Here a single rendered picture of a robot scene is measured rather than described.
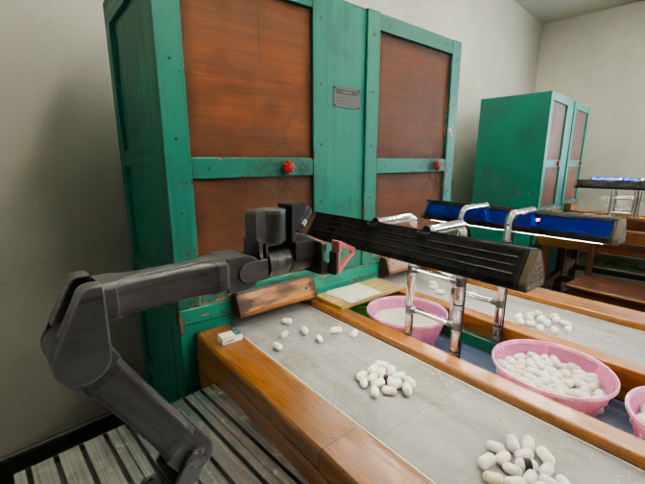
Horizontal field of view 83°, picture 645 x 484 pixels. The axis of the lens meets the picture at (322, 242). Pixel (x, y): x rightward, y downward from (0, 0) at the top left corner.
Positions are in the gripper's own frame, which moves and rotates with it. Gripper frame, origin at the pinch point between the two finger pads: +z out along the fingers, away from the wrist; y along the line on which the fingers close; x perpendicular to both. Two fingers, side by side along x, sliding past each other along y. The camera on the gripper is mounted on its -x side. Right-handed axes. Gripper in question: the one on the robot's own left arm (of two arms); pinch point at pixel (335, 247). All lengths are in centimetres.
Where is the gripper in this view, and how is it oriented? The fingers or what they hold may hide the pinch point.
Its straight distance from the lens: 80.5
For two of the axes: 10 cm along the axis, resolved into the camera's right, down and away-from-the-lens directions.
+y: -7.0, -1.5, 7.0
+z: 7.2, -1.4, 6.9
